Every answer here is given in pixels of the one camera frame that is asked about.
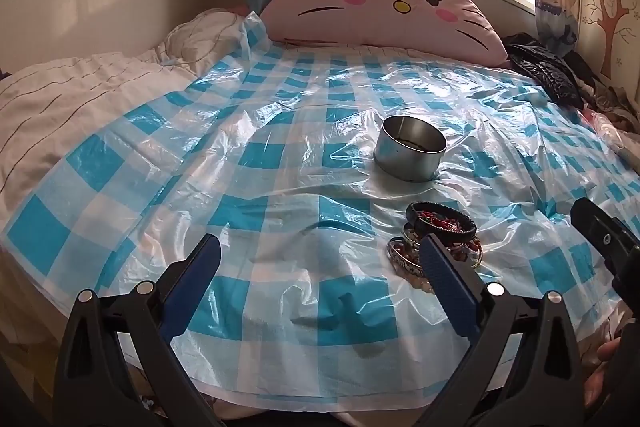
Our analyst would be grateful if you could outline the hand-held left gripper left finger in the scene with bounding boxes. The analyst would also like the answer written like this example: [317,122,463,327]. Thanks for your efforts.
[52,233,222,427]

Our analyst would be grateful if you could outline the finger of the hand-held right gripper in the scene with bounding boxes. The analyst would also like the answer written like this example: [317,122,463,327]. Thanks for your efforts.
[570,197,640,275]

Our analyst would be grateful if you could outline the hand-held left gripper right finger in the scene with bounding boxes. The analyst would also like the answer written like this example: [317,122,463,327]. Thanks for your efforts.
[419,234,586,427]

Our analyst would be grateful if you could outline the brown bead bracelet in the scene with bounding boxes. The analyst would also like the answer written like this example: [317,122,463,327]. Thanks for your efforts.
[446,239,485,269]

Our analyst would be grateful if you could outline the pale amber bead bracelet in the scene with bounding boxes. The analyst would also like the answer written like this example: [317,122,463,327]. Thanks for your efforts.
[386,237,435,293]

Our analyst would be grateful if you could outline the black bangle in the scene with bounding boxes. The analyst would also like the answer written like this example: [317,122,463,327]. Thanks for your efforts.
[406,202,478,240]

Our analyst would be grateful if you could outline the red cord bracelet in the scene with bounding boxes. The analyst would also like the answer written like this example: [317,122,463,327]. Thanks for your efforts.
[422,211,463,232]

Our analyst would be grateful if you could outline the round metal tin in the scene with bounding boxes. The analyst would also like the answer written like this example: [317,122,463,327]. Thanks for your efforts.
[373,115,447,182]

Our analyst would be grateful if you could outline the person's right hand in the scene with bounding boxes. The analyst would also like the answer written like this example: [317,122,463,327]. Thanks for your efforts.
[584,338,626,414]

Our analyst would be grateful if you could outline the pile of clothes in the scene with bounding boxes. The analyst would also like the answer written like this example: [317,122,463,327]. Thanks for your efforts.
[575,77,640,162]

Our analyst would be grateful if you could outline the blue checked plastic sheet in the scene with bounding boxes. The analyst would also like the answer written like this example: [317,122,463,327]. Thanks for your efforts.
[0,12,640,413]

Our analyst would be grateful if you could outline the shiny black jacket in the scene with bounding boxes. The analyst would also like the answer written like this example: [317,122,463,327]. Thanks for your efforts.
[501,32,601,108]

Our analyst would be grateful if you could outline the white striped quilt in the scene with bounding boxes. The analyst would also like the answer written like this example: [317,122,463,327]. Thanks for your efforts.
[0,7,251,228]

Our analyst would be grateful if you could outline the pink cat face pillow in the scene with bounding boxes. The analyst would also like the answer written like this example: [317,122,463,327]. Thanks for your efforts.
[260,0,511,66]

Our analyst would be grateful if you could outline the tree wall sticker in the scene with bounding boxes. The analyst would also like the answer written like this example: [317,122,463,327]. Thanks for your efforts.
[582,0,640,80]

